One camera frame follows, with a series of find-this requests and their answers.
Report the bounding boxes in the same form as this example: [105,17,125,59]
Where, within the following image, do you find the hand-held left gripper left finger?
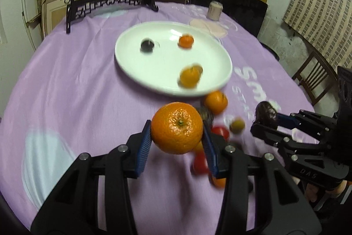
[30,119,153,235]

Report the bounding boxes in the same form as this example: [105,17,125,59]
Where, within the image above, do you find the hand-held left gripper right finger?
[202,120,322,235]

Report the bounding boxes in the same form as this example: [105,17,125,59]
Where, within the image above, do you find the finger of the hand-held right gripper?
[275,110,338,142]
[250,123,350,192]

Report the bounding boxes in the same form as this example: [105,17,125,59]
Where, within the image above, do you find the dark purple plum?
[254,101,278,125]
[140,37,155,54]

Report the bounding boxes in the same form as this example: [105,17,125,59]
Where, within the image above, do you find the large orange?
[151,102,204,155]

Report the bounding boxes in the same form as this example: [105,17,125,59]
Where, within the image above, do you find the white round plate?
[114,21,233,96]

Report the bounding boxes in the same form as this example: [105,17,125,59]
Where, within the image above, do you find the person's right hand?
[304,179,348,204]

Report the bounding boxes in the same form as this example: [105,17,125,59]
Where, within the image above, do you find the red tomato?
[211,126,230,142]
[192,152,211,175]

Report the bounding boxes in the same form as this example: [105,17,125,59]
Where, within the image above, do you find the small orange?
[211,177,226,189]
[178,34,194,49]
[179,65,203,88]
[204,90,229,115]

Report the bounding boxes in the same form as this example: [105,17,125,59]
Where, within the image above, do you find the yellow green fruit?
[229,118,246,134]

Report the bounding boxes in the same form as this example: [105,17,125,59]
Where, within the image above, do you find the brown wooden chair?
[291,50,339,107]

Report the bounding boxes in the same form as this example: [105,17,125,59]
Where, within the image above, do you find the purple printed tablecloth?
[0,1,319,224]

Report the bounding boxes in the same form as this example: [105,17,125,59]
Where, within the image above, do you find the brick patterned curtain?
[283,0,352,68]

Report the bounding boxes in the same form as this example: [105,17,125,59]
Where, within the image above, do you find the black chair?
[190,0,269,38]

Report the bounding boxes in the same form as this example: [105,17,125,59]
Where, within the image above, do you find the beige cup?
[207,1,223,21]

